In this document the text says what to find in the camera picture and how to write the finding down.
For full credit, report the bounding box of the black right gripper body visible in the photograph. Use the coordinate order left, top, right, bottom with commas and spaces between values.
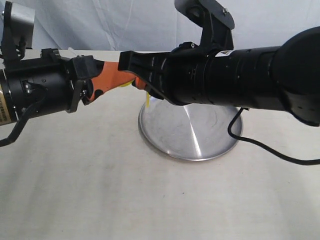
118, 42, 212, 105

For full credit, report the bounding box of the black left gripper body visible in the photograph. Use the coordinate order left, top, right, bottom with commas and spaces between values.
4, 48, 98, 118

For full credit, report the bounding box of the thin yellow stick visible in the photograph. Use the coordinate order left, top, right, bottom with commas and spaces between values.
119, 80, 151, 108

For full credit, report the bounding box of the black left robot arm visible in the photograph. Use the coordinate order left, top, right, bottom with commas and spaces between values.
0, 48, 136, 126

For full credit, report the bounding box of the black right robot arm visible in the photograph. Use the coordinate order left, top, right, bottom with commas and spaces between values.
118, 27, 320, 127

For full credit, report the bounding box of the round stainless steel plate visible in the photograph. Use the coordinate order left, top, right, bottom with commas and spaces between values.
137, 97, 238, 162

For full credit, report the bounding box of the white backdrop cloth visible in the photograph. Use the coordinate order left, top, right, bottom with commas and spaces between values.
20, 0, 320, 52

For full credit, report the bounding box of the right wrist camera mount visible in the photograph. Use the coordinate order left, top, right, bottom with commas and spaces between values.
174, 0, 235, 50

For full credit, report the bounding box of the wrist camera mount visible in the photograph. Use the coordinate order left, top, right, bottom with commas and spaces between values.
174, 0, 235, 50
0, 0, 35, 70

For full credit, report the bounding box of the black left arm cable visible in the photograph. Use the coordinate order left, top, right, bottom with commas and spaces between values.
0, 94, 47, 148

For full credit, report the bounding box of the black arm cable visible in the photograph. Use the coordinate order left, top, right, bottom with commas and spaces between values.
226, 106, 320, 166
0, 94, 47, 148

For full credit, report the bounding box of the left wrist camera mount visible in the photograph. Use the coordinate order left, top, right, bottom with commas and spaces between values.
0, 0, 35, 70

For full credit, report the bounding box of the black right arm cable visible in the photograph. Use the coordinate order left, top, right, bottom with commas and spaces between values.
226, 106, 320, 166

